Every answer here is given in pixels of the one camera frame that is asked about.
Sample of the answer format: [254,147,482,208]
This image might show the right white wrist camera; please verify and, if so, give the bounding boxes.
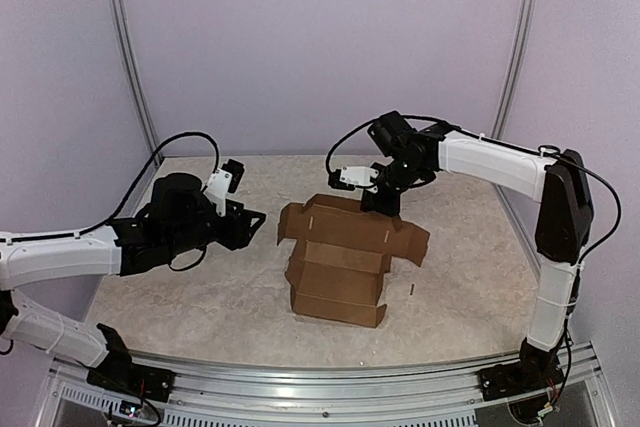
[328,166,379,194]

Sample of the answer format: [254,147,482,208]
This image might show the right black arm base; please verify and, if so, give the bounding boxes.
[477,356,565,401]

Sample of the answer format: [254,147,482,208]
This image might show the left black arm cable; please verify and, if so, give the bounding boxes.
[74,131,224,273]

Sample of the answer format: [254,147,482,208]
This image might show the right aluminium frame post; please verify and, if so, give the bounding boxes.
[491,0,536,139]

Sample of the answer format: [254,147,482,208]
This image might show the brown cardboard paper box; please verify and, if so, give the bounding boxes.
[277,194,430,328]

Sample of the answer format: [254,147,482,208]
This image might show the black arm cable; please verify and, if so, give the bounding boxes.
[325,114,623,268]
[74,131,224,273]

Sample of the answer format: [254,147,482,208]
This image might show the aluminium frame post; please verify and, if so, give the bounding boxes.
[491,0,536,139]
[108,0,159,153]

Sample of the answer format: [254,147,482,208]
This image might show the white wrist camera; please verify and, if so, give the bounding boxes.
[328,166,379,194]
[203,159,245,217]

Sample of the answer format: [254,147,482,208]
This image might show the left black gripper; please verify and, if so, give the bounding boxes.
[166,200,265,257]

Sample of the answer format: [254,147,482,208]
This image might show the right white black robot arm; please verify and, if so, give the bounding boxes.
[359,111,594,391]

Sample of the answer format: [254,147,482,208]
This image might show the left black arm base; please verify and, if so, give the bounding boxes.
[86,360,176,403]

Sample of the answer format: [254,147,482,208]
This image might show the left aluminium frame post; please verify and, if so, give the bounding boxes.
[108,0,159,153]

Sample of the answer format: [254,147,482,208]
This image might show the front aluminium frame rail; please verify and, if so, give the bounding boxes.
[30,343,623,426]

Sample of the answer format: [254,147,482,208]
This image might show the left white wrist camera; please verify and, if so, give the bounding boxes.
[203,159,245,217]

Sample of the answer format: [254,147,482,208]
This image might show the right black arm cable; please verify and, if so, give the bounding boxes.
[325,114,623,268]

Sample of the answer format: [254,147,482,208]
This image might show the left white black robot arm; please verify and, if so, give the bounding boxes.
[1,169,266,392]

